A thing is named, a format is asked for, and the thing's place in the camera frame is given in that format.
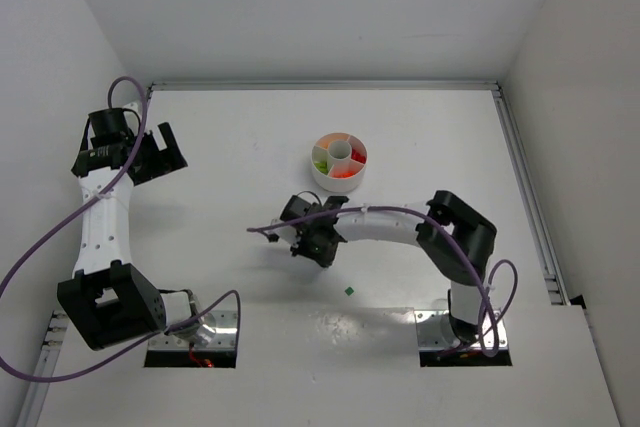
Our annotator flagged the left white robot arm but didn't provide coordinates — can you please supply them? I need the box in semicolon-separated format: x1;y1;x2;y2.
57;104;196;350

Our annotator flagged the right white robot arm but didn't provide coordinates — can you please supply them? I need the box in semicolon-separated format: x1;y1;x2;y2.
276;190;497;344

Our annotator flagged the white divided round container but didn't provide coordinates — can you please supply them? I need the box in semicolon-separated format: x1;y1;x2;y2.
311;132;368;194

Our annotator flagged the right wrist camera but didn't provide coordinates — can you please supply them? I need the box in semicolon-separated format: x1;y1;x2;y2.
267;219;297;245

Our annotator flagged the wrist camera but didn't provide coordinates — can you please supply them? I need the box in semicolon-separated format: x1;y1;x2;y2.
267;219;297;245
123;100;143;117

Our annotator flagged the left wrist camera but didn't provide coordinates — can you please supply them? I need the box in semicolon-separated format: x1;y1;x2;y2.
123;100;143;117

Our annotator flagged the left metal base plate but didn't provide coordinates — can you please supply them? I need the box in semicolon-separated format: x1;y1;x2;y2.
147;310;238;352

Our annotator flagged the metal base plate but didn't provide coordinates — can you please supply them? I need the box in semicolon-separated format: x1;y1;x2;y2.
414;310;509;354
147;310;238;352

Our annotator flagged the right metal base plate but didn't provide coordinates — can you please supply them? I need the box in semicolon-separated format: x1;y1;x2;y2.
414;310;509;354

